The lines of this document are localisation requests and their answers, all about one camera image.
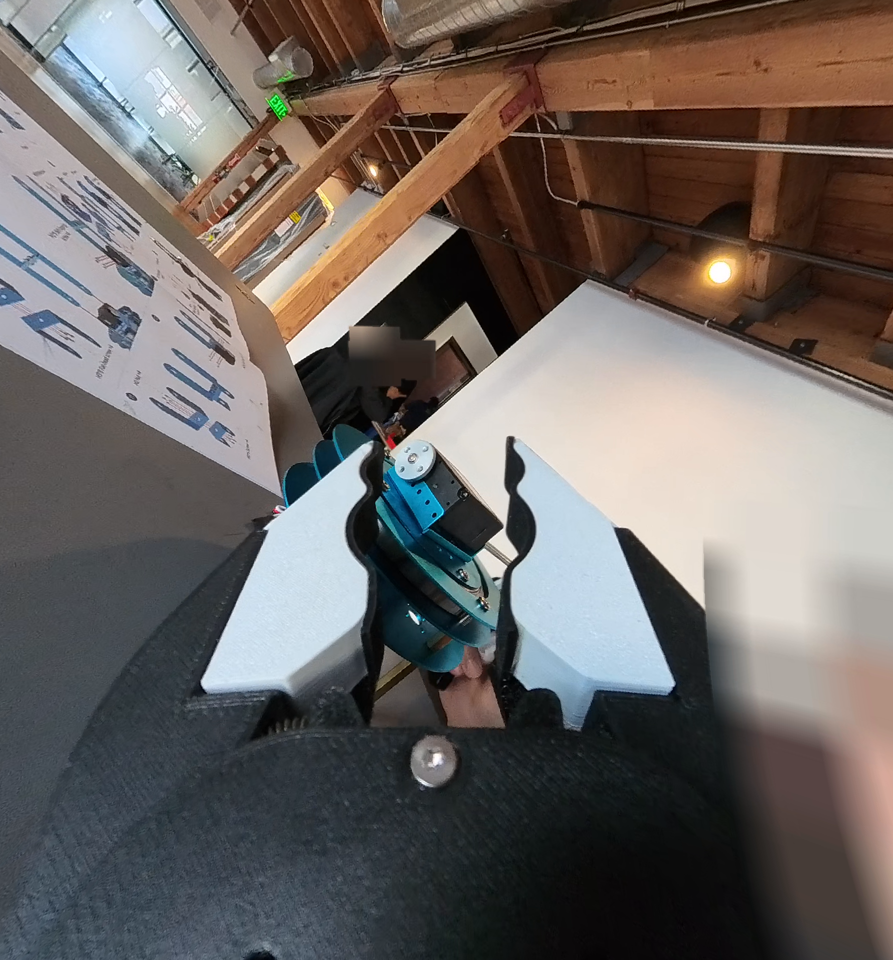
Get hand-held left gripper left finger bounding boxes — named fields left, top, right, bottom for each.
left=200, top=441, right=388, bottom=702

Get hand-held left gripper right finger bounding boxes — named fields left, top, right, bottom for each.
left=495, top=436, right=676, bottom=732

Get blue toy robot arm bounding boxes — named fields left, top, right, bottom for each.
left=281, top=423, right=508, bottom=702

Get dark grey desk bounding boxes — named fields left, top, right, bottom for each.
left=0, top=15, right=326, bottom=871

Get person's right hand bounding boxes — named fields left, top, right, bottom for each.
left=439, top=648, right=506, bottom=729

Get black ceiling pipe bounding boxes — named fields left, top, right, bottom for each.
left=576, top=199, right=893, bottom=291

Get printed assembly instruction sheet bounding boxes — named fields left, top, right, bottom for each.
left=0, top=60, right=283, bottom=496

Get metal ceiling conduit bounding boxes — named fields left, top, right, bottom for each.
left=382, top=122, right=893, bottom=161

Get glass partition doors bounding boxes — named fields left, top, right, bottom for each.
left=7, top=0, right=262, bottom=183

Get silver air duct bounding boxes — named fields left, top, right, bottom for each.
left=253, top=39, right=315, bottom=89

